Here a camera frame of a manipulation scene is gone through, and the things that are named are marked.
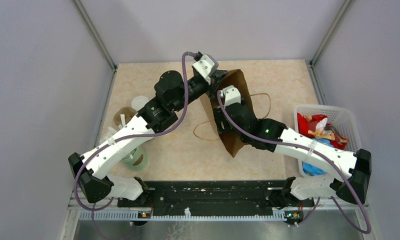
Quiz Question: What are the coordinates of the brown paper bag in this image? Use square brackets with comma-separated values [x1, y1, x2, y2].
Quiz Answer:
[200, 69, 275, 158]

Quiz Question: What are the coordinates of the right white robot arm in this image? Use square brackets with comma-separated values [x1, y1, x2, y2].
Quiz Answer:
[213, 102, 372, 206]

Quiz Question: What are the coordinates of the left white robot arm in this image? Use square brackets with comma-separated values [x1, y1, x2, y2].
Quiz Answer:
[68, 70, 229, 207]

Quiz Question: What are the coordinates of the stack of white lids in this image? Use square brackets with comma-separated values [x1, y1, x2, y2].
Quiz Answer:
[130, 95, 149, 112]

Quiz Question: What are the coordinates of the red snack packet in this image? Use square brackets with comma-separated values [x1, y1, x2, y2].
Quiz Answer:
[296, 113, 349, 150]

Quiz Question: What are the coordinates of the stack of cardboard cup carriers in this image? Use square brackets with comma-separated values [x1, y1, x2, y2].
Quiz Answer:
[113, 106, 138, 127]

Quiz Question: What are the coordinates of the blue snack packet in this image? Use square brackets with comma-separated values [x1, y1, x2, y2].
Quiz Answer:
[302, 138, 333, 176]

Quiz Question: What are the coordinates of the white plastic basket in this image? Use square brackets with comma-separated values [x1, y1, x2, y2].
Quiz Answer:
[293, 104, 365, 178]

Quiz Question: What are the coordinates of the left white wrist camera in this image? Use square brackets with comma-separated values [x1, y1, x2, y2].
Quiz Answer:
[192, 53, 219, 85]

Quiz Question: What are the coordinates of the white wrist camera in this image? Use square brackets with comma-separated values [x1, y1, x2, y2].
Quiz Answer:
[219, 85, 242, 107]
[192, 53, 219, 85]

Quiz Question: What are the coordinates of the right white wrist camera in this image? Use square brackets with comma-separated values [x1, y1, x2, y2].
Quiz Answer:
[219, 85, 242, 107]

